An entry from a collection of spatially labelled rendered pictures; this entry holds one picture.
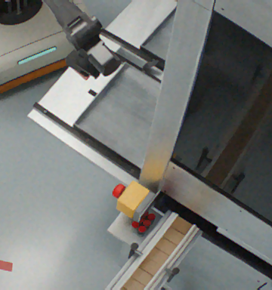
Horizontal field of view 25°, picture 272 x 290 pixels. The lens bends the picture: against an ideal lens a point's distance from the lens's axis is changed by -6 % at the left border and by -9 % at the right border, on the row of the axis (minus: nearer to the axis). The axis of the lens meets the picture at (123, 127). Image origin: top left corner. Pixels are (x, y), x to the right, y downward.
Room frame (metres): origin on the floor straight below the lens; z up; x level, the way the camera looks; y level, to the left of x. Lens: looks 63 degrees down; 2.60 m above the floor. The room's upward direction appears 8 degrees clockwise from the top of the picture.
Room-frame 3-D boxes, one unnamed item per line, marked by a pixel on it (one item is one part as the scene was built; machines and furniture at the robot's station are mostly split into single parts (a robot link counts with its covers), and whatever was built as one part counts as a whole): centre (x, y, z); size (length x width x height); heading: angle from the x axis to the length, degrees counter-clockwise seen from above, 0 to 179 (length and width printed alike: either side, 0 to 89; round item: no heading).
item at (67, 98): (1.07, -0.09, 0.87); 0.70 x 0.48 x 0.02; 152
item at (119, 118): (0.88, -0.07, 0.90); 0.34 x 0.26 x 0.04; 62
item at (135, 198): (0.61, -0.06, 1.00); 0.08 x 0.07 x 0.07; 62
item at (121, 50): (1.11, -0.01, 0.91); 0.14 x 0.03 x 0.06; 61
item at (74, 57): (0.91, 0.12, 1.19); 0.10 x 0.07 x 0.07; 63
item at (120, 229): (0.57, -0.09, 0.87); 0.14 x 0.13 x 0.02; 62
